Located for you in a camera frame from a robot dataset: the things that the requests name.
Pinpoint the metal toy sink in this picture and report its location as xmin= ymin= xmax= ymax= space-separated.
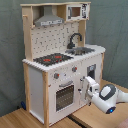
xmin=65 ymin=47 xmax=95 ymax=56

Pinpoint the white oven door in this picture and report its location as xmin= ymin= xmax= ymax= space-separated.
xmin=49 ymin=74 xmax=80 ymax=124

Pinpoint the red stove knob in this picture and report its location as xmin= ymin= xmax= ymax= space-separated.
xmin=71 ymin=66 xmax=78 ymax=73
xmin=54 ymin=73 xmax=60 ymax=79

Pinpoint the white cupboard door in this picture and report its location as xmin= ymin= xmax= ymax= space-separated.
xmin=79 ymin=55 xmax=103 ymax=108

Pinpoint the black toy faucet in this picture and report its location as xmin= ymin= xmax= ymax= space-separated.
xmin=66 ymin=32 xmax=83 ymax=50

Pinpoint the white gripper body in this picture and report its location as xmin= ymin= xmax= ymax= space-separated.
xmin=81 ymin=76 xmax=100 ymax=100

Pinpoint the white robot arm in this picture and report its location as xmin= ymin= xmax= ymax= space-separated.
xmin=81 ymin=76 xmax=128 ymax=114

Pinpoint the black toy stovetop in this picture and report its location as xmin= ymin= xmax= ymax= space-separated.
xmin=34 ymin=53 xmax=70 ymax=66

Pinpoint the toy microwave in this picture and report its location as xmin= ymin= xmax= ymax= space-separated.
xmin=66 ymin=3 xmax=90 ymax=21

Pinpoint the left red stove knob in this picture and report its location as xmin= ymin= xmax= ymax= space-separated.
xmin=54 ymin=73 xmax=60 ymax=79

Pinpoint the wooden toy kitchen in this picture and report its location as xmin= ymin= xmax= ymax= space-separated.
xmin=22 ymin=2 xmax=105 ymax=127

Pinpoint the grey range hood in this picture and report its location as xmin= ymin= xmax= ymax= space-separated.
xmin=35 ymin=5 xmax=64 ymax=27

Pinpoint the right red stove knob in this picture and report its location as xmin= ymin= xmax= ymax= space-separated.
xmin=71 ymin=66 xmax=78 ymax=73

